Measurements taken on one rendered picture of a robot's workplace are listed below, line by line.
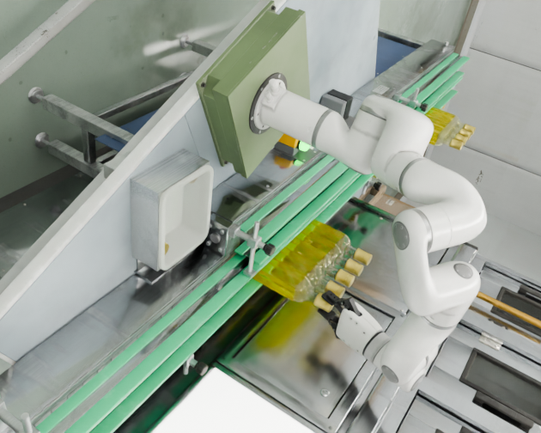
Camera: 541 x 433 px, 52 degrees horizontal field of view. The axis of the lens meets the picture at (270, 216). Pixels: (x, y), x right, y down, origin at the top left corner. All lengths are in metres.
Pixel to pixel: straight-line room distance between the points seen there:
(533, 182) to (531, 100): 1.06
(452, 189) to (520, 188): 6.70
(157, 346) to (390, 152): 0.64
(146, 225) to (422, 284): 0.59
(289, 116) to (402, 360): 0.58
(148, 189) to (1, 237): 0.77
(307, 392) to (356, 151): 0.59
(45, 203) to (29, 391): 0.90
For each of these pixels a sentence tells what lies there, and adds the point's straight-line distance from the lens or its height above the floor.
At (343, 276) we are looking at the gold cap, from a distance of 1.52.
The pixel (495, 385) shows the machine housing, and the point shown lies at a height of 1.60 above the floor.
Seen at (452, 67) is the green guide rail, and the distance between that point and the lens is 2.69.
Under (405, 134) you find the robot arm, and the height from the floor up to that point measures 1.20.
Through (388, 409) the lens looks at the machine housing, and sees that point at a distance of 1.47.
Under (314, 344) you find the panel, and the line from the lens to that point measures 1.52.
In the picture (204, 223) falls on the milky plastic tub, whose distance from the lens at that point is 1.36.
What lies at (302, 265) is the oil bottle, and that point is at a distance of 1.49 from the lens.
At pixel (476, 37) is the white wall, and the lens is 7.28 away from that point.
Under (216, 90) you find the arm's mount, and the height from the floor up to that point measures 0.81.
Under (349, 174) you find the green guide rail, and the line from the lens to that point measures 1.83.
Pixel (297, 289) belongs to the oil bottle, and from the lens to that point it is 1.43.
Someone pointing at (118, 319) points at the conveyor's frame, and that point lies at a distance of 1.28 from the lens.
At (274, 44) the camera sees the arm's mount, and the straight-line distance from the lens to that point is 1.31.
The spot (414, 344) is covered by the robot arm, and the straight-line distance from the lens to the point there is 1.18.
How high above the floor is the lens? 1.45
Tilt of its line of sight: 21 degrees down
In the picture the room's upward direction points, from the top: 117 degrees clockwise
